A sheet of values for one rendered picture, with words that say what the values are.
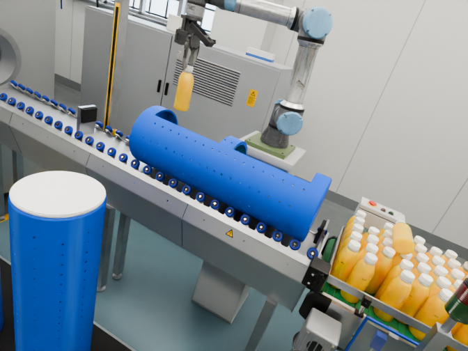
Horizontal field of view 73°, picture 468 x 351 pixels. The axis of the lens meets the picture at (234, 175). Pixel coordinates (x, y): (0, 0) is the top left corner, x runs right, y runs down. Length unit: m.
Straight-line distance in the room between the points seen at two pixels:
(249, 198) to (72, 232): 0.63
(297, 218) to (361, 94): 2.84
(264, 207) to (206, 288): 1.02
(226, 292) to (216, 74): 1.84
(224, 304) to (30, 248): 1.29
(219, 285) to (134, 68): 2.31
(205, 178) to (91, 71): 2.75
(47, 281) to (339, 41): 3.51
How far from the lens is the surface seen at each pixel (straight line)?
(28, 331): 1.46
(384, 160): 4.02
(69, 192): 1.18
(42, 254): 1.17
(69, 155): 1.85
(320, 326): 1.20
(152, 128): 1.44
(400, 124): 3.94
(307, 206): 1.19
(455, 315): 1.03
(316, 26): 1.42
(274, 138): 1.62
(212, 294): 2.12
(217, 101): 2.95
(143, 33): 3.38
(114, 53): 2.12
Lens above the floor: 1.66
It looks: 25 degrees down
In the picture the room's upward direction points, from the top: 17 degrees clockwise
